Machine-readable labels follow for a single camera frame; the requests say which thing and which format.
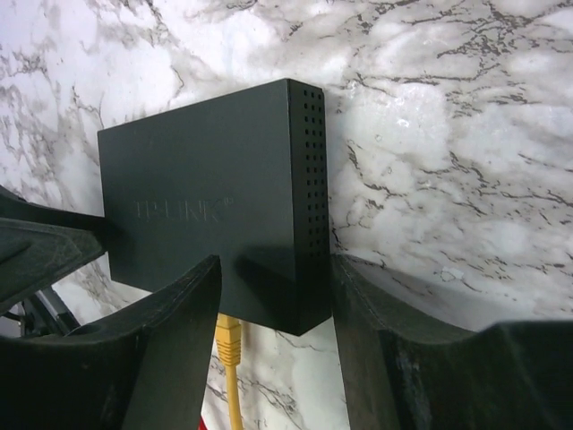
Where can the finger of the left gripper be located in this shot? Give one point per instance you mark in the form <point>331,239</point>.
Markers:
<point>41,245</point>

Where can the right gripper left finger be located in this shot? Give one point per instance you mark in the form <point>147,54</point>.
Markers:
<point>143,367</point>

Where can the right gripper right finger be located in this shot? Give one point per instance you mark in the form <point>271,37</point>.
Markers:
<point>403,369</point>

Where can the black TP-Link network switch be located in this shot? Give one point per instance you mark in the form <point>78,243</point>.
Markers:
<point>242,176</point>

